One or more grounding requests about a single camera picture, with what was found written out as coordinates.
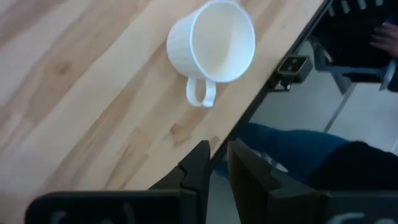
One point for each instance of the white ribbed mug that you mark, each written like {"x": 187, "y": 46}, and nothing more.
{"x": 186, "y": 46}

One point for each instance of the metal table clamp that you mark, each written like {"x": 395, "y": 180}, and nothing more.
{"x": 293, "y": 67}

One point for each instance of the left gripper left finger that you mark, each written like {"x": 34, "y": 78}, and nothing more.
{"x": 192, "y": 186}

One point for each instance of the grey metal stand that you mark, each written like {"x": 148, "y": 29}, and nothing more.
{"x": 339, "y": 77}

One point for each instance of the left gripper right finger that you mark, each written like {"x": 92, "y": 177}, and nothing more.
{"x": 258, "y": 199}

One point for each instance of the person's hand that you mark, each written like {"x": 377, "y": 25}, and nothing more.
{"x": 387, "y": 40}

